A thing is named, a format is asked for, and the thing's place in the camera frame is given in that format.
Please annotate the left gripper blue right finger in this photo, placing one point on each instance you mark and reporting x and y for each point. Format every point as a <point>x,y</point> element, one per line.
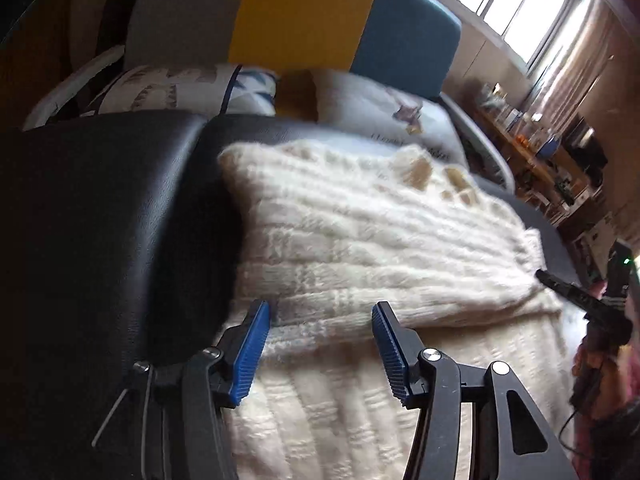
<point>426,380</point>

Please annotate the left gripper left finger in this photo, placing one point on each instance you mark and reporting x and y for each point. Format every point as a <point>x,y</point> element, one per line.
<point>216,379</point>

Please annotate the cream knitted sweater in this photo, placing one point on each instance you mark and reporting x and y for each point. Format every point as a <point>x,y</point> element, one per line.
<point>327,235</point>

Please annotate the person right hand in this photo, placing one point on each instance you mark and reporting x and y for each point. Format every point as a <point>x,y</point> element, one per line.
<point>606,393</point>

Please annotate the wooden side table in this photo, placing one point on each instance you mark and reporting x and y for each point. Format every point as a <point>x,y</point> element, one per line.
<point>555,185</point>

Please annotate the blue bag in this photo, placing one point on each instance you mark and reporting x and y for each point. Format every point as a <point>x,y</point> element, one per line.
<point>549,148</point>

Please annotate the black monitor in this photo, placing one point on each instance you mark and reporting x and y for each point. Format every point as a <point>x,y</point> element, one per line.
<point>584,147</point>

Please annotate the jar with oranges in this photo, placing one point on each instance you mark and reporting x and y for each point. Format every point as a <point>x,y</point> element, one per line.
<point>522,135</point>

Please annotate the right beige curtain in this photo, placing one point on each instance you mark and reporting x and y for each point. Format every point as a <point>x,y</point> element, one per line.
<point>577,59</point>

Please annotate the deer print cushion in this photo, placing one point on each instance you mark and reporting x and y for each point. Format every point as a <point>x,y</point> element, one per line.
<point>360,105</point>

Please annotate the blue triangle pattern cushion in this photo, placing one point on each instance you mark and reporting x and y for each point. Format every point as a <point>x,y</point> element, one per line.
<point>219,90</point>

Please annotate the grey yellow blue armchair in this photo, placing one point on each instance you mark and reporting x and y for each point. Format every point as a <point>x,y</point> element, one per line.
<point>406,44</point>

